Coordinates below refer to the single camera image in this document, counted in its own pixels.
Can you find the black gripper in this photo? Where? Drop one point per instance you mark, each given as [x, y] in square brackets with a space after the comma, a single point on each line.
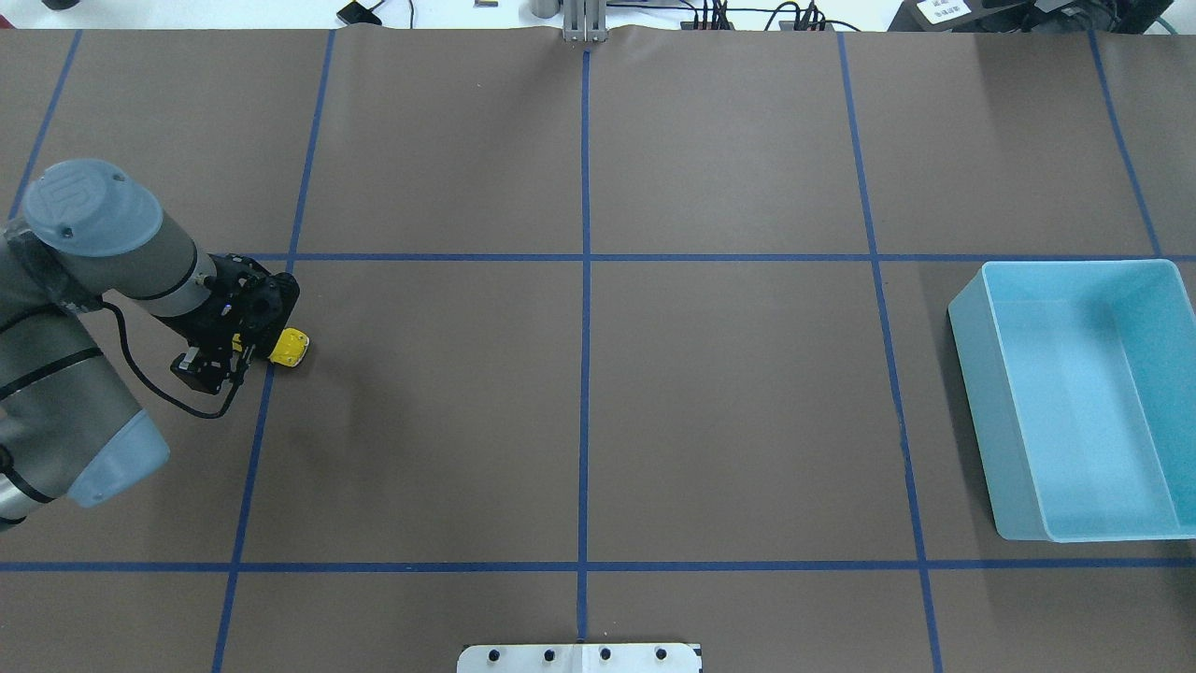
[264, 301]

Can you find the yellow beetle toy car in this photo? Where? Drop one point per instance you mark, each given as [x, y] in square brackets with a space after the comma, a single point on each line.
[290, 349]

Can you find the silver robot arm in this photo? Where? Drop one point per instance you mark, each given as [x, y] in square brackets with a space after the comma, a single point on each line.
[71, 427]

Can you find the light blue plastic bin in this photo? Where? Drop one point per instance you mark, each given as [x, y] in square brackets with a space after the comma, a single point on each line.
[1079, 376]

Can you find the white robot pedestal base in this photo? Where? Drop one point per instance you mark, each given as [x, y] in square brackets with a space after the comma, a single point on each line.
[582, 657]

